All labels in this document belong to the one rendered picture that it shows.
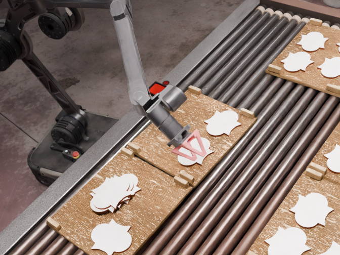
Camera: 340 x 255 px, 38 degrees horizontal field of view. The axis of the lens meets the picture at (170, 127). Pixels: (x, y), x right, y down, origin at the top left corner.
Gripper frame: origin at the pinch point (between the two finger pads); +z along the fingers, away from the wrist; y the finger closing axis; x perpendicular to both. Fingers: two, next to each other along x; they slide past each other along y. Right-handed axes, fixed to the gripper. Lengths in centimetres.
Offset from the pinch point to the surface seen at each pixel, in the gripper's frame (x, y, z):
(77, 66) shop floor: -57, 245, -92
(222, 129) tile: -27.1, 40.1, 4.4
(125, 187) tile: 16.7, 36.0, -7.4
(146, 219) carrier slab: 20.3, 30.3, 5.4
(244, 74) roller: -60, 57, -4
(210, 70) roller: -53, 65, -15
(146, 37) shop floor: -115, 241, -72
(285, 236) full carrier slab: -4.2, 8.1, 38.7
